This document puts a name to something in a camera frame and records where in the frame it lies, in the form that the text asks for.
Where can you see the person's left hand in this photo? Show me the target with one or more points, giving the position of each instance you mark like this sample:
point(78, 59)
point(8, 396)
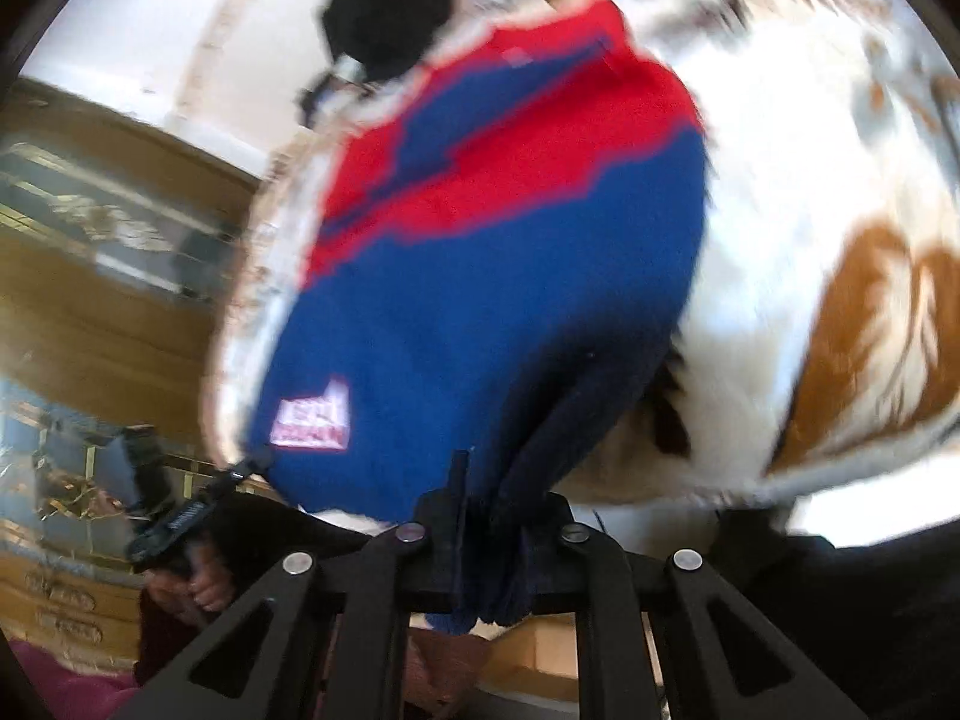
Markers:
point(206, 577)

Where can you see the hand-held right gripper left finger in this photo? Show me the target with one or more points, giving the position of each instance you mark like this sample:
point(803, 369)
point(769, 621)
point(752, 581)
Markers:
point(442, 532)

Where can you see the leaf printed plush blanket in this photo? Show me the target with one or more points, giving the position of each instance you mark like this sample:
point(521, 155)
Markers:
point(787, 202)

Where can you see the red and blue knit sweater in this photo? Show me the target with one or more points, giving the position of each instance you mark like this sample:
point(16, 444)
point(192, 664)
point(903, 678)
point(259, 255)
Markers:
point(487, 300)

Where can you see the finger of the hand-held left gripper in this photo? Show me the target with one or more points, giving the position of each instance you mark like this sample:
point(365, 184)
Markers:
point(244, 469)

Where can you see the wooden cabinet with gilded panels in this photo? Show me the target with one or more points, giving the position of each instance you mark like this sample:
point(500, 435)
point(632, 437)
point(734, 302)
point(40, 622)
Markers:
point(112, 300)

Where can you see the pink cloth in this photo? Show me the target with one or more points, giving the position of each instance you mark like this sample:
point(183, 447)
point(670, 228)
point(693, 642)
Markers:
point(67, 682)

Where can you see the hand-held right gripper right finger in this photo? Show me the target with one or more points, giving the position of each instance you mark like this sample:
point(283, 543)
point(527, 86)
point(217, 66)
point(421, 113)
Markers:
point(600, 592)

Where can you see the black cloth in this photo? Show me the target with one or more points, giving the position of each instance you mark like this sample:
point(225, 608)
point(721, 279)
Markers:
point(390, 7)

